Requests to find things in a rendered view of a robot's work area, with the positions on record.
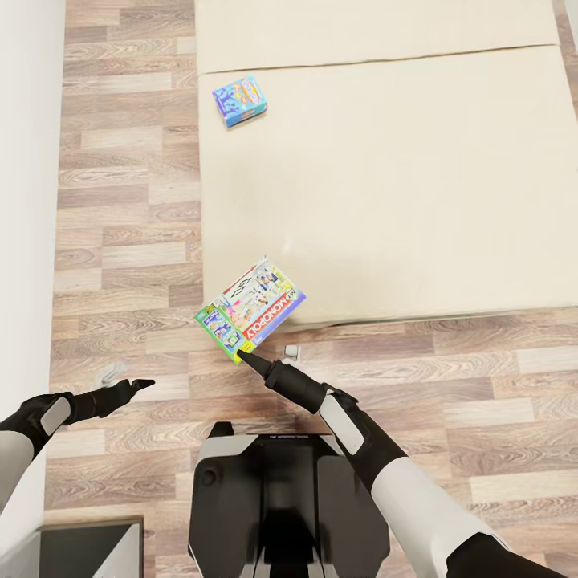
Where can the board game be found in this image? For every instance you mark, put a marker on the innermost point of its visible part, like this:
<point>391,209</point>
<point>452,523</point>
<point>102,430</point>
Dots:
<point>251,308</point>
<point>240,100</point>

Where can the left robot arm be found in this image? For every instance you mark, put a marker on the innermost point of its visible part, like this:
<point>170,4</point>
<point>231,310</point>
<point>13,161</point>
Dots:
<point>26,432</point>

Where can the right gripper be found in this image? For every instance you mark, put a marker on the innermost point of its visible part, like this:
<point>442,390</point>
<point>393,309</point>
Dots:
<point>284,379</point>

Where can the bed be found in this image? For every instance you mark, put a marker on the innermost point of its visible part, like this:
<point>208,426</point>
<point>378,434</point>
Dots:
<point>418,159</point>

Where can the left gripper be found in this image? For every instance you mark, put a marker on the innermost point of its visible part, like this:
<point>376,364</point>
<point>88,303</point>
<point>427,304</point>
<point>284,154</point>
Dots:
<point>109,399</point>

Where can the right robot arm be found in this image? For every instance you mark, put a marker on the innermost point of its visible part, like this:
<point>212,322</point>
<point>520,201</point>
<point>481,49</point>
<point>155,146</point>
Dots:
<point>440,538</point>

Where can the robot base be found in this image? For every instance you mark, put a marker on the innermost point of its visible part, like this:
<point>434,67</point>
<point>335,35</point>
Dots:
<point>287,492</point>

